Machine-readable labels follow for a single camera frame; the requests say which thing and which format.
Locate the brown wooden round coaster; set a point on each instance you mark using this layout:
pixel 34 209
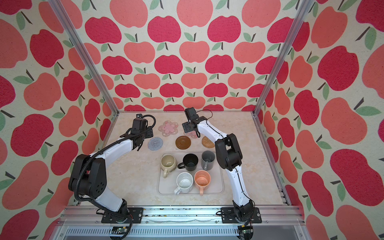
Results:
pixel 183 142

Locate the peach pink mug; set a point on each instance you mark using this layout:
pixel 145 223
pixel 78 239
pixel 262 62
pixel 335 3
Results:
pixel 202 180

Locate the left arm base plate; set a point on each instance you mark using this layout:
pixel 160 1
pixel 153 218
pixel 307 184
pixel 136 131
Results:
pixel 133 215

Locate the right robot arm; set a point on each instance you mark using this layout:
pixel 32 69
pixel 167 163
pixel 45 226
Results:
pixel 229 157

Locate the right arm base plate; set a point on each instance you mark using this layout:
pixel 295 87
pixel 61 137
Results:
pixel 234 216

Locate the left aluminium corner post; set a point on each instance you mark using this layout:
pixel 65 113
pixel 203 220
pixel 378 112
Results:
pixel 70 29

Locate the right aluminium corner post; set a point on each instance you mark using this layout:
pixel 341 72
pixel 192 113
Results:
pixel 286 47

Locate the clear plastic tray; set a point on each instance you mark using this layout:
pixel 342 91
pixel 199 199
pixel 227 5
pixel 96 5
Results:
pixel 166 186

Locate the pink flower coaster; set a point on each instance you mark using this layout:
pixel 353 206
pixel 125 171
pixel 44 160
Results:
pixel 193 135
pixel 168 128

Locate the black mug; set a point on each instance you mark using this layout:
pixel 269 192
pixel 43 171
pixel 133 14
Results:
pixel 190 162

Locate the aluminium front rail frame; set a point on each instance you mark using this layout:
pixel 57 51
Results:
pixel 183 223

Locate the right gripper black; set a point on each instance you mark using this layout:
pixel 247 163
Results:
pixel 185 126

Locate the woven rattan round coaster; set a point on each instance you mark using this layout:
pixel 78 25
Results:
pixel 207 143

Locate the beige mug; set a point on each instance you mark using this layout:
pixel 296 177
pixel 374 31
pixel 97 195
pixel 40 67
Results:
pixel 168 164

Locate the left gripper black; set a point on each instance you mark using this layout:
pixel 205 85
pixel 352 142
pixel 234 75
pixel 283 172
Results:
pixel 149 130

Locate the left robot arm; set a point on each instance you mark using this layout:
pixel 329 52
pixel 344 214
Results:
pixel 88 179

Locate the grey round coaster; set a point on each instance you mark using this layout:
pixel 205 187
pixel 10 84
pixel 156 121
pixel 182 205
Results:
pixel 155 144

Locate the grey mug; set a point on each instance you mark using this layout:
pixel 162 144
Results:
pixel 208 159

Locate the white mug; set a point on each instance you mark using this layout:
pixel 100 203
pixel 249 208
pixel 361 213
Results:
pixel 185 182

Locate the aluminium corner post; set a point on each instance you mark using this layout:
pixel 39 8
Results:
pixel 286 47
pixel 70 29

